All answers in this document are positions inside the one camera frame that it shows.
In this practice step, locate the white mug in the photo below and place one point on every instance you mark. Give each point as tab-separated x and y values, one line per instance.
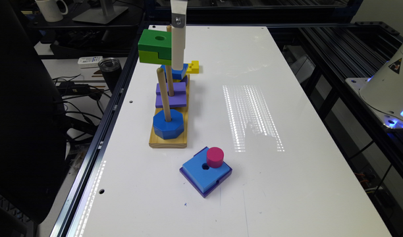
51	11

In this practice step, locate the dark purple square block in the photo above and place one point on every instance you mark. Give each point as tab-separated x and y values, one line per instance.
206	170

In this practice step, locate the purple square block on peg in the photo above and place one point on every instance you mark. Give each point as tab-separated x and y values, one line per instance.
178	100

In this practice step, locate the black tumbler cup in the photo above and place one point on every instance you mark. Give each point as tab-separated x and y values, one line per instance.
111	70

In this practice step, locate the silver monitor stand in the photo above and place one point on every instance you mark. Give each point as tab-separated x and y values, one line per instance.
103	15

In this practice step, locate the white remote device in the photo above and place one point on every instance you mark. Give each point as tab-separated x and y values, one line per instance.
89	62

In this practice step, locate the wooden peg base board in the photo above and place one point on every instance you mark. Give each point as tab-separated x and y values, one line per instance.
181	141

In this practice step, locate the light blue square block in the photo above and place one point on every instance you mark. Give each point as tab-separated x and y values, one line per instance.
201	176

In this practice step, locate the black office chair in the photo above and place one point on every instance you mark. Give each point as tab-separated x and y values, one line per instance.
32	143

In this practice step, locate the middle wooden peg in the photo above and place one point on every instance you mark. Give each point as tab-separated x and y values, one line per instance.
170	80

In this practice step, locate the yellow notched block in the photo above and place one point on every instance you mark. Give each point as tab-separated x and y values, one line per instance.
193	67

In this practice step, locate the green square block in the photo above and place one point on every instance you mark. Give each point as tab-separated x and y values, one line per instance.
155	46

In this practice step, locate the blue block on rear peg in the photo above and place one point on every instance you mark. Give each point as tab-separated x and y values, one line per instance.
179	74

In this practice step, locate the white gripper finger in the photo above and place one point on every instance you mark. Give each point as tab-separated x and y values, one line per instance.
178	21

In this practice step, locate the black power strip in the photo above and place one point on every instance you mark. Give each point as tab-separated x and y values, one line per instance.
70	88

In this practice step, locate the blue octagon block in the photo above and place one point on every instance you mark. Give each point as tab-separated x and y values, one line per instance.
168	130

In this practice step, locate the magenta cylinder block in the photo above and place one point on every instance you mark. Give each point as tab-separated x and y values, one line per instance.
214	157

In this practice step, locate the front wooden peg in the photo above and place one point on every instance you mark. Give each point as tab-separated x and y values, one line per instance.
164	94

